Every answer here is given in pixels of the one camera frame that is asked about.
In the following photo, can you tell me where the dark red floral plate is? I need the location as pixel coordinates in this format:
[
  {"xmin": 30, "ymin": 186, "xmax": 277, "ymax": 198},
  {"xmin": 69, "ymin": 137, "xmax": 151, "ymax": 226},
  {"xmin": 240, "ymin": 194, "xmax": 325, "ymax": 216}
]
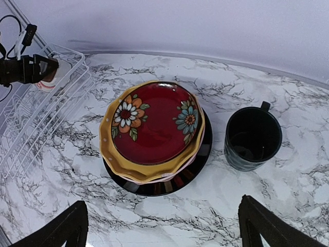
[{"xmin": 111, "ymin": 81, "xmax": 199, "ymax": 165}]

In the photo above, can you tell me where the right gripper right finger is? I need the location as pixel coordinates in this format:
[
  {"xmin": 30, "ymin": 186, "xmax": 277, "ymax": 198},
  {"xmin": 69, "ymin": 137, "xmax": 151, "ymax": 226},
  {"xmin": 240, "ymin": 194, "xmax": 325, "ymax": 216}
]
[{"xmin": 238, "ymin": 195, "xmax": 324, "ymax": 246}]

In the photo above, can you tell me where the black rimmed cream plate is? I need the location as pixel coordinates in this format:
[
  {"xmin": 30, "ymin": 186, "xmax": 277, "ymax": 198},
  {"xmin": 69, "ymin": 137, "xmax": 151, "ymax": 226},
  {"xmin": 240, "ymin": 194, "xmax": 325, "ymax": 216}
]
[{"xmin": 102, "ymin": 108, "xmax": 213, "ymax": 198}]

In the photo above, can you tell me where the pink bear plate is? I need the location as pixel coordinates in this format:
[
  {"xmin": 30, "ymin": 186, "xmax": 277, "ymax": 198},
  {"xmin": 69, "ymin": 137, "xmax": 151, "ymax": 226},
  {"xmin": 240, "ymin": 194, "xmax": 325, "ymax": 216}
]
[{"xmin": 120, "ymin": 129, "xmax": 205, "ymax": 185}]

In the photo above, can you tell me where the white wire dish rack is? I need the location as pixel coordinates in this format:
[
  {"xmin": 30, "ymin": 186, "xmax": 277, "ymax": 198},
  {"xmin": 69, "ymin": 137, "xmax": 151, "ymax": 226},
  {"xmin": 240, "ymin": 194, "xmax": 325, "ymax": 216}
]
[{"xmin": 1, "ymin": 44, "xmax": 95, "ymax": 179}]

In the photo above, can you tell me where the left aluminium frame post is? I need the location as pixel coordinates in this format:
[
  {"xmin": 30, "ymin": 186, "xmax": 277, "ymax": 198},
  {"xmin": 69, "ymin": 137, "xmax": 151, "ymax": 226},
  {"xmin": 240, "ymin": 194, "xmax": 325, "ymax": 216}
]
[{"xmin": 4, "ymin": 0, "xmax": 52, "ymax": 55}]

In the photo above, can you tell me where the yellow polka dot plate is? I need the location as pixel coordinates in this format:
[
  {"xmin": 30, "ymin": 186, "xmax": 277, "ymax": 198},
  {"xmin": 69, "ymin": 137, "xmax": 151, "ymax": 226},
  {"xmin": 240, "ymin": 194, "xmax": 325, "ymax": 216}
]
[{"xmin": 99, "ymin": 81, "xmax": 206, "ymax": 182}]

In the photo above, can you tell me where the white red patterned bowl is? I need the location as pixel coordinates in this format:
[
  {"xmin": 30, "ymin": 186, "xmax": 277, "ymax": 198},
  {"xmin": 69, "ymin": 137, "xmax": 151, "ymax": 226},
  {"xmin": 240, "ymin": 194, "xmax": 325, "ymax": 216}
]
[{"xmin": 36, "ymin": 78, "xmax": 58, "ymax": 93}]

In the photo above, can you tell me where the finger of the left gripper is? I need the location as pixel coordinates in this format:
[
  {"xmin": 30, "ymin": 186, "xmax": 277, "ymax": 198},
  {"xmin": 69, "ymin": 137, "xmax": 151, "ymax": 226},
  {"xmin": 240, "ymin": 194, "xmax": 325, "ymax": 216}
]
[{"xmin": 32, "ymin": 54, "xmax": 59, "ymax": 76}]

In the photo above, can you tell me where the cream brown cup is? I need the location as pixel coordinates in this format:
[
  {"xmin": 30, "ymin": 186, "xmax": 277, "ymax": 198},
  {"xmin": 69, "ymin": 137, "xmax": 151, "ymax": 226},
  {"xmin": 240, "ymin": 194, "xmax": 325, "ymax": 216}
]
[{"xmin": 42, "ymin": 58, "xmax": 71, "ymax": 86}]

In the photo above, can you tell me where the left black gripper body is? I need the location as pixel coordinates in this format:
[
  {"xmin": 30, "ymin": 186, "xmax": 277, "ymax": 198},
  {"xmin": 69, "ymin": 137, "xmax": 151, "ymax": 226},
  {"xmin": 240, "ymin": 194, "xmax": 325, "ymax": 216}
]
[{"xmin": 1, "ymin": 55, "xmax": 41, "ymax": 87}]

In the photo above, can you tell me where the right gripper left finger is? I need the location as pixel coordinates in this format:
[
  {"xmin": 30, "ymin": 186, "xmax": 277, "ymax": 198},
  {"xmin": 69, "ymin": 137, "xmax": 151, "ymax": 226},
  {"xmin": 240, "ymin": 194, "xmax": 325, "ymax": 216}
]
[{"xmin": 12, "ymin": 201, "xmax": 88, "ymax": 246}]

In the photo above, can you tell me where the dark green mug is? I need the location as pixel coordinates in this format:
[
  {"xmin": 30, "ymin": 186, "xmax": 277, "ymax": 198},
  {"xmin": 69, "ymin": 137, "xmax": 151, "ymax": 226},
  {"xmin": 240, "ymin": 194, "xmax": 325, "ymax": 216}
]
[{"xmin": 224, "ymin": 101, "xmax": 283, "ymax": 172}]

